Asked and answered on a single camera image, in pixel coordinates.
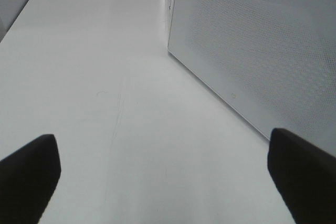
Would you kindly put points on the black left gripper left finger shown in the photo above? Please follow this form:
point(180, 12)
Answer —
point(29, 177)

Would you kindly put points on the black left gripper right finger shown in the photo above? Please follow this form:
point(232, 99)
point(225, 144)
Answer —
point(304, 175)

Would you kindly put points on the white microwave door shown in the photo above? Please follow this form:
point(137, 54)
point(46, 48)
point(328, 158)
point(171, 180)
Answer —
point(272, 61)

